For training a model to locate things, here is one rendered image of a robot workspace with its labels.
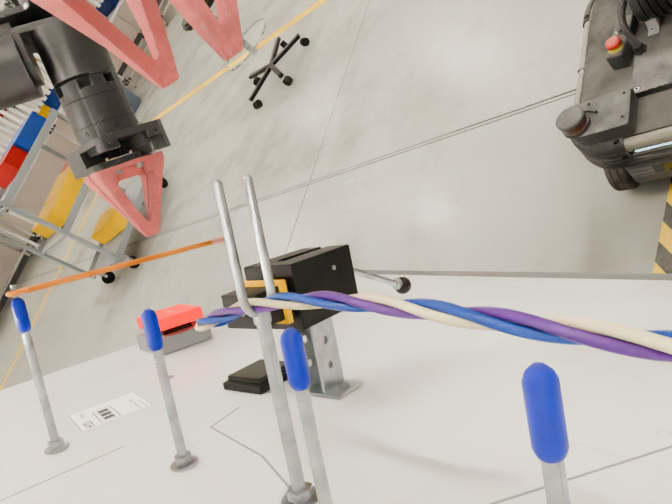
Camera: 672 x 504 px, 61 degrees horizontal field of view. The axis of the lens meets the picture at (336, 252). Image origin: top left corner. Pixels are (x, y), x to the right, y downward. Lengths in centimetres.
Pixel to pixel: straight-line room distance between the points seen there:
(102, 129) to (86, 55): 6
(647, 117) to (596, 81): 21
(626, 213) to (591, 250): 13
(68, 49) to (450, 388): 42
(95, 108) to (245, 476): 37
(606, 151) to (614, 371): 119
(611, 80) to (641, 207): 34
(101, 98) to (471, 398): 41
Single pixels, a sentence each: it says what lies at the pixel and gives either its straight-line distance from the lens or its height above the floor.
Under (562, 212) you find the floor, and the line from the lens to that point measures 179.
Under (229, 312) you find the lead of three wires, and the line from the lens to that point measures 25.
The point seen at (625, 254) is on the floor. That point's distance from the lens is 163.
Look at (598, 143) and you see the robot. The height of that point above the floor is 24.
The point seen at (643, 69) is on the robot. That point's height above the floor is 26.
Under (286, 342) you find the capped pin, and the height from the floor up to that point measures 122.
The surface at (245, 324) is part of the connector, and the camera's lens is 33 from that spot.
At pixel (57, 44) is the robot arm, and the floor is 131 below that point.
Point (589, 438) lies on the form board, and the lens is 29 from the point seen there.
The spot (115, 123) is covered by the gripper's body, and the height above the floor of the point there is 124.
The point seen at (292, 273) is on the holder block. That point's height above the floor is 116.
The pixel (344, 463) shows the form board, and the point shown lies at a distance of 29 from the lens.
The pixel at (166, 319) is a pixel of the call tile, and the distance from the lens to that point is 57.
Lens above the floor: 133
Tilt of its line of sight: 33 degrees down
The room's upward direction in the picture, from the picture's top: 58 degrees counter-clockwise
